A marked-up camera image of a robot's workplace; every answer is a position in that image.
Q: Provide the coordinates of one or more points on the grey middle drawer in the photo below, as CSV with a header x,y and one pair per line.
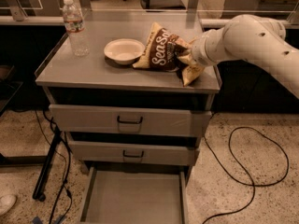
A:
x,y
134,148

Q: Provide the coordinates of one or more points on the white paper bowl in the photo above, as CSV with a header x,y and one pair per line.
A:
x,y
124,51

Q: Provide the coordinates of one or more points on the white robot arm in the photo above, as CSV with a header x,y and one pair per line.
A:
x,y
255,40

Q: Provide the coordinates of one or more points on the grey drawer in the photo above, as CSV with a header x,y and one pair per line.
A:
x,y
134,196
125,120
134,148

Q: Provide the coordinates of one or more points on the grey bottom drawer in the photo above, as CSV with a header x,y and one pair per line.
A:
x,y
134,196

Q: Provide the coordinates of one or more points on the black table leg frame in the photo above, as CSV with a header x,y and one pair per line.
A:
x,y
44,161

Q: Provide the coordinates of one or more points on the grey top drawer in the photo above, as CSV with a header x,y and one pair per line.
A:
x,y
125,120

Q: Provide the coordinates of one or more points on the brown sea salt chip bag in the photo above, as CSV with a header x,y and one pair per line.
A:
x,y
168,52

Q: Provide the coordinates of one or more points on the white shoe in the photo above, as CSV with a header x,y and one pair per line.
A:
x,y
6,203

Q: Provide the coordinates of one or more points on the clear plastic water bottle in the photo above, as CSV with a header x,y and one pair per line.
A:
x,y
75,28

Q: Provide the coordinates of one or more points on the grey drawer cabinet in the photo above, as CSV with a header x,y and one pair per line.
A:
x,y
95,80

